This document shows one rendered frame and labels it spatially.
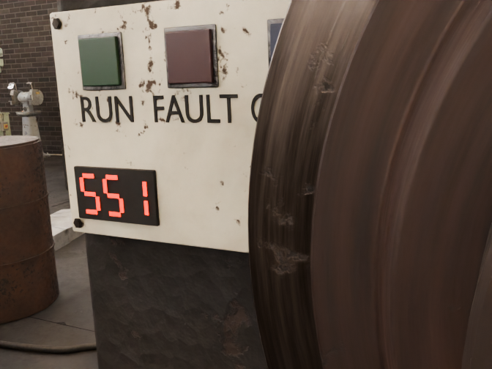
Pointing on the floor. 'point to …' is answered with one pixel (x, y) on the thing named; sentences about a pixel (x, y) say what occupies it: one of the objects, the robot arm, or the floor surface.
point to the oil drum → (25, 230)
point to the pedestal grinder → (28, 99)
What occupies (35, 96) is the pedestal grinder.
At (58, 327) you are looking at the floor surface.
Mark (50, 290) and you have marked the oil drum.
